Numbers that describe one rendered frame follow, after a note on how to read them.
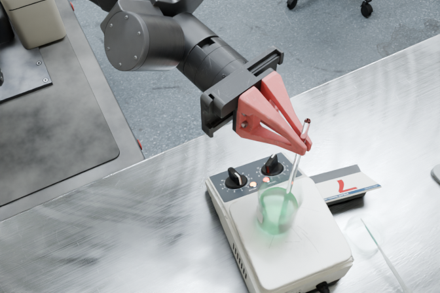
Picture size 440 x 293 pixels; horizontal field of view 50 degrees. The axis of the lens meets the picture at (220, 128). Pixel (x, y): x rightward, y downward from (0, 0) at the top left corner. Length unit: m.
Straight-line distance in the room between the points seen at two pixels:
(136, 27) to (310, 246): 0.33
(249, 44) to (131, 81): 0.49
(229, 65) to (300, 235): 0.24
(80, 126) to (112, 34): 0.83
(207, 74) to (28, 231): 0.39
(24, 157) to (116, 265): 0.65
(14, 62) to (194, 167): 0.86
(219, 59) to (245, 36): 1.48
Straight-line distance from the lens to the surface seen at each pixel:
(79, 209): 0.74
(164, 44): 0.47
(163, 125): 1.70
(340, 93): 0.85
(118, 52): 0.48
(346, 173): 0.76
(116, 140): 1.26
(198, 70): 0.50
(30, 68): 1.45
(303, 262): 0.60
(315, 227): 0.62
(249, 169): 0.70
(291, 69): 1.86
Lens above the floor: 1.40
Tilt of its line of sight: 56 degrees down
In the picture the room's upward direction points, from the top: straight up
